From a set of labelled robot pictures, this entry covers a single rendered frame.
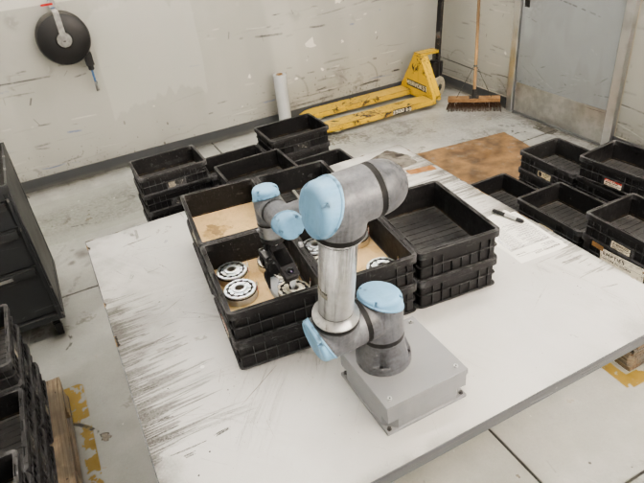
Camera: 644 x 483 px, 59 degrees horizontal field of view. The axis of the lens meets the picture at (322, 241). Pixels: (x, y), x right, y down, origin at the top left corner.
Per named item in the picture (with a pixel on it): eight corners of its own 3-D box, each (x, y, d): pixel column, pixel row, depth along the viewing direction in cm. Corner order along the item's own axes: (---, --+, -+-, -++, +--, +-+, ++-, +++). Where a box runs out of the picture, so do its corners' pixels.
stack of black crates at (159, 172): (207, 207, 376) (192, 144, 351) (221, 226, 353) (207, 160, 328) (147, 225, 362) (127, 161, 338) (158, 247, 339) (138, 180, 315)
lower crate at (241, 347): (333, 342, 177) (331, 313, 171) (241, 375, 169) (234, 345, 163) (292, 275, 209) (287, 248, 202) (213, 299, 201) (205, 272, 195)
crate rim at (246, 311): (328, 290, 166) (327, 284, 165) (228, 322, 158) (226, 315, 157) (285, 227, 198) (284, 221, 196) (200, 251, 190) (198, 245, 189)
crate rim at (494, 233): (501, 235, 181) (502, 229, 180) (419, 262, 174) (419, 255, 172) (436, 185, 213) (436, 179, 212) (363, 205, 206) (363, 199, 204)
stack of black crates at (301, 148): (315, 172, 403) (309, 112, 378) (335, 189, 380) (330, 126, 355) (263, 189, 389) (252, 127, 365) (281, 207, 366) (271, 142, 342)
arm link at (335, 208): (372, 351, 145) (392, 181, 107) (321, 376, 140) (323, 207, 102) (348, 318, 153) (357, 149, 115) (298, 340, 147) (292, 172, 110)
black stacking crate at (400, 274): (418, 287, 179) (418, 257, 173) (331, 315, 171) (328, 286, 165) (364, 228, 211) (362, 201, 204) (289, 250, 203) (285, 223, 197)
